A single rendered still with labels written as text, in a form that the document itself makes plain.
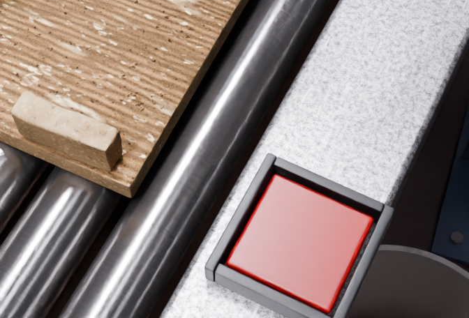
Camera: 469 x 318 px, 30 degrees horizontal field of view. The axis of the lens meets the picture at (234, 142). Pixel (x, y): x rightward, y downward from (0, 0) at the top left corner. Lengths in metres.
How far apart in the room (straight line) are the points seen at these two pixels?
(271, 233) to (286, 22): 0.15
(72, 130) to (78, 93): 0.05
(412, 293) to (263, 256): 0.74
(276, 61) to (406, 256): 0.59
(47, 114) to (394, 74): 0.21
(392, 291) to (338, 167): 0.70
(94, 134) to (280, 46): 0.14
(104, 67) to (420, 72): 0.19
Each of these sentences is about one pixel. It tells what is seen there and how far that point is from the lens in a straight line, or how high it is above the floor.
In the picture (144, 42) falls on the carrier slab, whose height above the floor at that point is 0.94.
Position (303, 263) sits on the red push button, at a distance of 0.46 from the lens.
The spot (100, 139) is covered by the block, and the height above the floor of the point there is 0.96.
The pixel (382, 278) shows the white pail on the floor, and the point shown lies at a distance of 1.16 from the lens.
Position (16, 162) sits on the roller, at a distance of 0.51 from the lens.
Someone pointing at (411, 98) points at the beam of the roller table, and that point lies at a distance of 0.53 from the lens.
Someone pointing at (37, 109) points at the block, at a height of 0.96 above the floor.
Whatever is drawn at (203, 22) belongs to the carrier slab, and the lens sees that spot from 0.53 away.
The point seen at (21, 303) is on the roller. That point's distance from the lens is 0.48.
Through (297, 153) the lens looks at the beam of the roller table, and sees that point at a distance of 0.50.
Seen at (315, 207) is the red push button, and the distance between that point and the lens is 0.47.
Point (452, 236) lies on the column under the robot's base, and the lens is 1.49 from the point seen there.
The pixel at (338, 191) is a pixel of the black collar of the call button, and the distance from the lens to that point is 0.47.
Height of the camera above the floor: 1.36
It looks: 61 degrees down
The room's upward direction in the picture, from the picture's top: straight up
